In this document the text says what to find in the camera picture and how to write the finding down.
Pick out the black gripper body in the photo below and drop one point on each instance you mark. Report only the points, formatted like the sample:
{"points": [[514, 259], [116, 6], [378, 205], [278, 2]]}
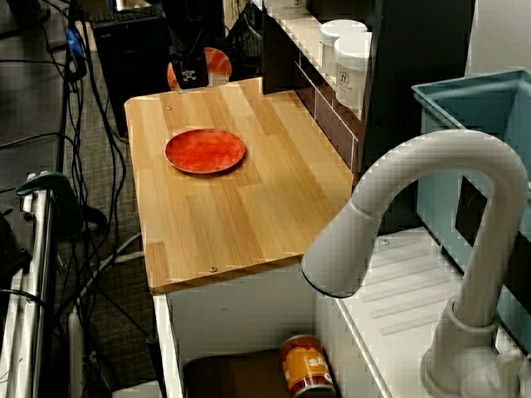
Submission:
{"points": [[188, 41]]}

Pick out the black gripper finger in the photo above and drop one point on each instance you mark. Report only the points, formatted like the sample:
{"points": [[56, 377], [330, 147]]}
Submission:
{"points": [[190, 74]]}

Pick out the salmon nigiri sushi toy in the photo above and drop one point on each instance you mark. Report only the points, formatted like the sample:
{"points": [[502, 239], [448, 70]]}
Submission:
{"points": [[217, 62]]}

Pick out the red round plate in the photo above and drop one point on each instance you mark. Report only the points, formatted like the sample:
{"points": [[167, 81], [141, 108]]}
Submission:
{"points": [[205, 151]]}

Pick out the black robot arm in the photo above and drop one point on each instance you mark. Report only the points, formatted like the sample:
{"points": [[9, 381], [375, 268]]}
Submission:
{"points": [[182, 10]]}

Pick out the black computer tower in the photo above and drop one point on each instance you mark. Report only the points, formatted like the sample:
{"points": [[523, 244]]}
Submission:
{"points": [[132, 74]]}

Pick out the black keyboard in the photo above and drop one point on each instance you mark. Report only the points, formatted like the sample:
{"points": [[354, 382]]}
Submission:
{"points": [[128, 16]]}

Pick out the white shelf with tile backsplash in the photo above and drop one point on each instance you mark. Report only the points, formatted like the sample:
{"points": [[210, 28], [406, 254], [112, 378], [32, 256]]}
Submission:
{"points": [[307, 37]]}

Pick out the white lidded jar plain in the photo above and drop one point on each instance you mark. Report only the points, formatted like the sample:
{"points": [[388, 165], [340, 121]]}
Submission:
{"points": [[338, 37]]}

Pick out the white lidded jar printed label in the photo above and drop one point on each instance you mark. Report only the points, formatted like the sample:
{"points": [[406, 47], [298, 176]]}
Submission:
{"points": [[352, 74]]}

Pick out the dark desk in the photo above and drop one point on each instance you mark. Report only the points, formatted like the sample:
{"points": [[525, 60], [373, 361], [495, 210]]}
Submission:
{"points": [[25, 103]]}

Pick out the dark grey upright panel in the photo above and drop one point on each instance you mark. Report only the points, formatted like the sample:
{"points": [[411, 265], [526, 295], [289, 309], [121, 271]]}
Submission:
{"points": [[415, 83]]}

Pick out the white toy sink unit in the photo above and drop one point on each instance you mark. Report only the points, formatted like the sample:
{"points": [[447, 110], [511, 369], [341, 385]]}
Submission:
{"points": [[249, 315]]}

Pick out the white curved faucet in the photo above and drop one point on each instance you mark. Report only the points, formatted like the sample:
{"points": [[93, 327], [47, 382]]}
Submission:
{"points": [[435, 153]]}

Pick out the teal plastic bin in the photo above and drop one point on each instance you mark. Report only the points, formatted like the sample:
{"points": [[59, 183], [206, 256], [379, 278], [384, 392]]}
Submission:
{"points": [[435, 207]]}

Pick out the orange soup can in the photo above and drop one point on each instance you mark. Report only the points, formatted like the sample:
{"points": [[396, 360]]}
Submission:
{"points": [[303, 365]]}

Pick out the black square sticker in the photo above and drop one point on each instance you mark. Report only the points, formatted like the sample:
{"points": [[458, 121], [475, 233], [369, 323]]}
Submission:
{"points": [[471, 211]]}

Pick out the aluminium frame rail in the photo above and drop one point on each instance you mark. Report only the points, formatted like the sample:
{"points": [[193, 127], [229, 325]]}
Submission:
{"points": [[33, 248]]}

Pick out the black bracket block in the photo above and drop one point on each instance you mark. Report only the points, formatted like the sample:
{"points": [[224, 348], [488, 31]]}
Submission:
{"points": [[10, 248]]}

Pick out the black metal post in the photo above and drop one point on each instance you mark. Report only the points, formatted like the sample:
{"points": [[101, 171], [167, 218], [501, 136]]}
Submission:
{"points": [[151, 352]]}

